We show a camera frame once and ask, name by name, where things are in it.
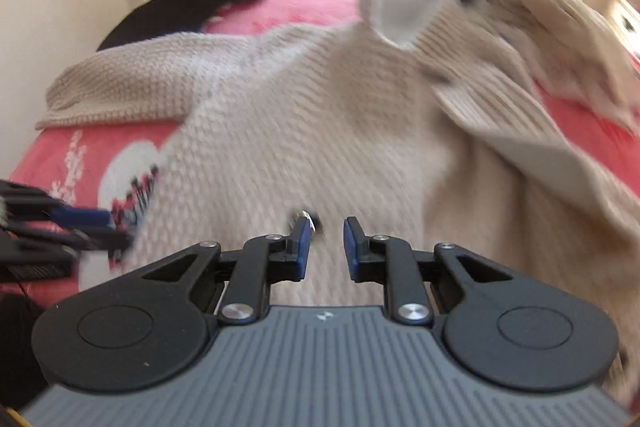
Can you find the black folded garment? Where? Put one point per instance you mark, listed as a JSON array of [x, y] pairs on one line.
[[150, 22]]

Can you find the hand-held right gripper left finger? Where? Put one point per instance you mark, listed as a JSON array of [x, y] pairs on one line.
[[300, 252]]

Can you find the red floral blanket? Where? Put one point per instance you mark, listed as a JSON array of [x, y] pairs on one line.
[[65, 157]]

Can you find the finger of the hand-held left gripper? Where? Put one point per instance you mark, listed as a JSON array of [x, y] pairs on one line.
[[80, 218], [90, 241]]

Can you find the beige houndstooth knit sweater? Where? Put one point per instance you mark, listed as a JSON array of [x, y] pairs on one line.
[[300, 132]]

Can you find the cream garment with black trim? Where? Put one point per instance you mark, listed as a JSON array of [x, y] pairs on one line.
[[550, 22]]

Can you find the cream wooden nightstand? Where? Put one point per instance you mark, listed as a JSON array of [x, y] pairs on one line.
[[625, 22]]

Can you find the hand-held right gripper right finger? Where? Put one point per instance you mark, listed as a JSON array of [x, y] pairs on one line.
[[352, 252]]

